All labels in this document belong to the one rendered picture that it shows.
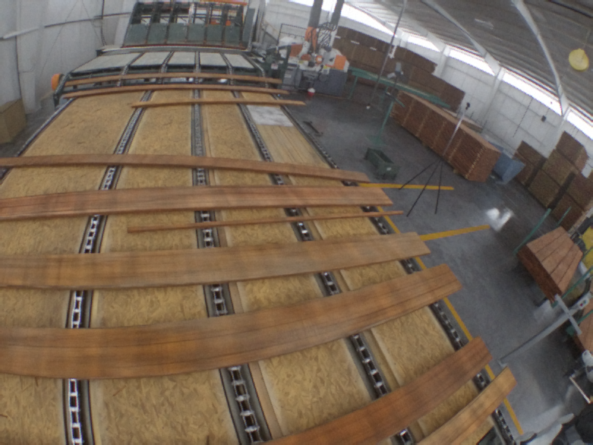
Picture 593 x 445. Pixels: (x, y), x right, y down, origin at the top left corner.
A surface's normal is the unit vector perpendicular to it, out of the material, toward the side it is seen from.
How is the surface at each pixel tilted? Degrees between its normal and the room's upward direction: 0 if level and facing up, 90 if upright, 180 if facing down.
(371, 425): 0
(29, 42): 90
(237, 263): 0
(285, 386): 0
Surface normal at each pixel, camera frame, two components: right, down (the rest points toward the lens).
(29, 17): 0.33, 0.69
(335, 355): 0.23, -0.73
